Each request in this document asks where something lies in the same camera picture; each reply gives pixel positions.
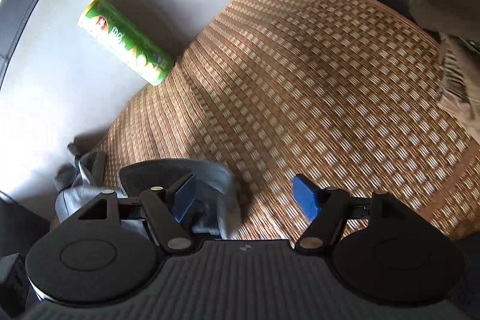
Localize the light grey herringbone shirt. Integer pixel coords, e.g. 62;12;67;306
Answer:
54;143;242;240

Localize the woven bamboo seat mat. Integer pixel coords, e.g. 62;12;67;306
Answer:
99;0;479;240

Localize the green cylindrical can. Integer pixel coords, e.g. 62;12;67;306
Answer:
77;0;174;86

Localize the beige fringed cloth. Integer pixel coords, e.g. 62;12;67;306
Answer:
368;0;480;144

